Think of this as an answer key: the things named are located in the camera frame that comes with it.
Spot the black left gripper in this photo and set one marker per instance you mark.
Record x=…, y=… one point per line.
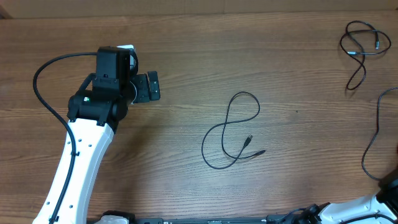
x=145, y=94

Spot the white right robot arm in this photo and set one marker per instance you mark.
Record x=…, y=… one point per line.
x=376, y=208

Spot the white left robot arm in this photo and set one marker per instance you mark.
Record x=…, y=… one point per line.
x=94, y=113

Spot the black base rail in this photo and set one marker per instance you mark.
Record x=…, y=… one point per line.
x=275, y=218

